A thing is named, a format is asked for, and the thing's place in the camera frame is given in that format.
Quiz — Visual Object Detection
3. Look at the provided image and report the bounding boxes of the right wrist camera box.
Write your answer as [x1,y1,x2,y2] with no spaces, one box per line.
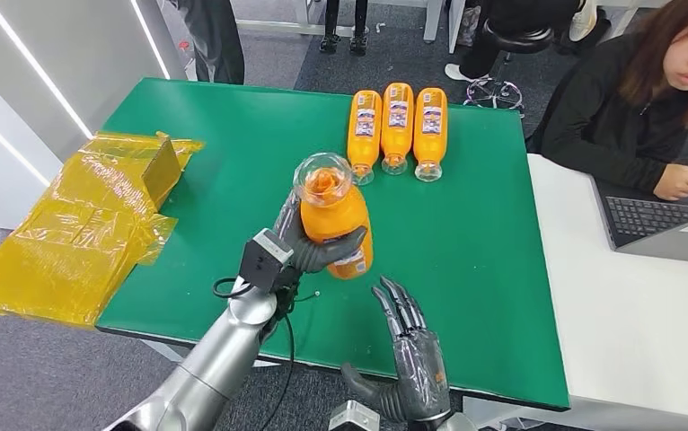
[326,400,382,431]

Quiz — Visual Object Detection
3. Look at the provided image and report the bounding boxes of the grey laptop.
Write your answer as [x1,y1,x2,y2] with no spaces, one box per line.
[590,173,688,267]

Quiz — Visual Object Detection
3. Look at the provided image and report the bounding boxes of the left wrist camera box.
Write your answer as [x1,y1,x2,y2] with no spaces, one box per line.
[238,228,295,294]

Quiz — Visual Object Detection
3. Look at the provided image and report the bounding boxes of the person on stool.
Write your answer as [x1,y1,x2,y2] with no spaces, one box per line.
[444,0,613,84]

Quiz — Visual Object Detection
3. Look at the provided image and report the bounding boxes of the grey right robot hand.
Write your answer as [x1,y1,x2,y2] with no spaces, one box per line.
[340,276,454,424]

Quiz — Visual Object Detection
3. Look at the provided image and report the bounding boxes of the green table mat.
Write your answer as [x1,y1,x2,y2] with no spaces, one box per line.
[94,77,572,413]

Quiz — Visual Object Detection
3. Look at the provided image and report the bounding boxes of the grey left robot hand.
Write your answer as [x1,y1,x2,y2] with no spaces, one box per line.
[271,192,369,276]

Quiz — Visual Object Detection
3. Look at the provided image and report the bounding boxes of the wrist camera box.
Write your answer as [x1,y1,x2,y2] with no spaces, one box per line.
[326,400,382,431]
[238,228,295,294]

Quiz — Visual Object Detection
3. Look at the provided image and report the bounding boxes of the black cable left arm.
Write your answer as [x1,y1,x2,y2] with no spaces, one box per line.
[211,276,322,431]

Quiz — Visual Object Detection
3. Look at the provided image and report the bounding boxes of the person's hand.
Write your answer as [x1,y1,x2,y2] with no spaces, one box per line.
[652,163,688,202]

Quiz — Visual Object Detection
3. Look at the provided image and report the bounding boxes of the standing person's legs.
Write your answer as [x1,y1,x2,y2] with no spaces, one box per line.
[162,0,246,85]

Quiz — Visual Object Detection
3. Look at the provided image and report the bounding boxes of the orange juice bottle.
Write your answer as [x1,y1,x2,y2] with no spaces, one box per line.
[380,82,415,177]
[346,89,384,188]
[291,152,375,281]
[412,86,449,184]

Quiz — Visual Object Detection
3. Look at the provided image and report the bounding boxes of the black stool chrome base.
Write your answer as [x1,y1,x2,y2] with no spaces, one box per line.
[463,19,557,114]

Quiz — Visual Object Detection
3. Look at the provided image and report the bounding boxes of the white desk leg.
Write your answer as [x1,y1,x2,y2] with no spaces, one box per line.
[422,0,468,56]

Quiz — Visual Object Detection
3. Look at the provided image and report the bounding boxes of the seated person at laptop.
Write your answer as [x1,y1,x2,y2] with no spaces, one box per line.
[525,0,688,202]

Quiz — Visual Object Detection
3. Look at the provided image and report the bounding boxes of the person's feet black shoes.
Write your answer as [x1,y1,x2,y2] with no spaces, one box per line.
[318,0,372,57]

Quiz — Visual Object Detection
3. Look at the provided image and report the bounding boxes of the yellow plastic wrapped box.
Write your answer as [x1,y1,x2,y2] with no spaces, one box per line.
[0,130,206,330]

